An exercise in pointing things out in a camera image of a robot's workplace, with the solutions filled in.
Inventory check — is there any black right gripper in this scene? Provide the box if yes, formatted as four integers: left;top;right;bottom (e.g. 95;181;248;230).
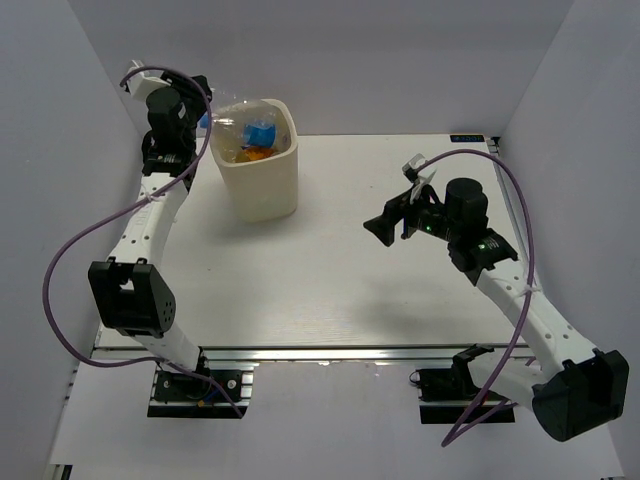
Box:
362;180;459;247

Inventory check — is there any blue label water bottle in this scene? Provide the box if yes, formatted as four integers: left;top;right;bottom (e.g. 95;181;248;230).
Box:
197;115;291;153

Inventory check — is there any orange juice bottle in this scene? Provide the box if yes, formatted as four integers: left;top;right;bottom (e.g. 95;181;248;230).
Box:
234;146;277;163

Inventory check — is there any clear white-cap bottle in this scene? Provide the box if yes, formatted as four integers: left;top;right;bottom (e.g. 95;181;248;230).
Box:
212;94;278;131

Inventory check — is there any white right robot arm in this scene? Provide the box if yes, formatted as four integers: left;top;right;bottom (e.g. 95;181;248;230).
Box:
364;178;629;442

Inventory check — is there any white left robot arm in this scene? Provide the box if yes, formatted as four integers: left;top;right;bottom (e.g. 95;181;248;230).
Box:
88;72;212;399

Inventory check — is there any cream plastic bin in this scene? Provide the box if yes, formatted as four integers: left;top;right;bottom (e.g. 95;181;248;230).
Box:
210;99;299;222

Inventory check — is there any blue sticker right corner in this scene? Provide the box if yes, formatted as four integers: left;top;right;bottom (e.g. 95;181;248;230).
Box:
450;134;485;143

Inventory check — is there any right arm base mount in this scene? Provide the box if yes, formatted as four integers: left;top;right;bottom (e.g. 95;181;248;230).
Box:
409;346;515;425

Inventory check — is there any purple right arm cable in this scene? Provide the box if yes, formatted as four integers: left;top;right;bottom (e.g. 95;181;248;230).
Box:
407;150;536;447

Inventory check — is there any aluminium table frame rail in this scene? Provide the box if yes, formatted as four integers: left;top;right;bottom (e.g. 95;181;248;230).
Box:
94;344;531;369

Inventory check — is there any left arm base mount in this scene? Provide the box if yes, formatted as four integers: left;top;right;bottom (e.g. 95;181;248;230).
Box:
147;367;253;420

